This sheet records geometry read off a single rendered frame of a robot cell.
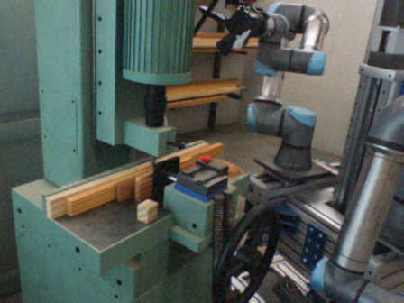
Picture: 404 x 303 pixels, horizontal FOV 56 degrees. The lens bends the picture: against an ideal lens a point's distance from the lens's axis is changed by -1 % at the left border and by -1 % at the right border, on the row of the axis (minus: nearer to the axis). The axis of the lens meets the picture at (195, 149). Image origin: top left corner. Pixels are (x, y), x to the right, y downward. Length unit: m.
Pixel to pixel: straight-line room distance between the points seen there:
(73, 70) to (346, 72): 3.47
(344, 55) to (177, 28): 3.44
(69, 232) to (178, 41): 0.50
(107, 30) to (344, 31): 3.45
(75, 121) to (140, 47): 0.32
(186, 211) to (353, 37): 3.51
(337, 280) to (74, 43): 0.86
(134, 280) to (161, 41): 0.56
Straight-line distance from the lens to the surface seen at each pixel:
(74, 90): 1.12
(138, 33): 0.94
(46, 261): 1.29
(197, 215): 0.91
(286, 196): 1.57
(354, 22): 4.25
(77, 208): 0.95
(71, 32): 1.10
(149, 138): 1.03
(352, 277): 0.90
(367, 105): 1.43
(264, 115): 1.51
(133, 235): 0.88
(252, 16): 1.09
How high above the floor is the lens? 1.38
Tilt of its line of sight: 20 degrees down
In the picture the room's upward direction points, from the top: 5 degrees clockwise
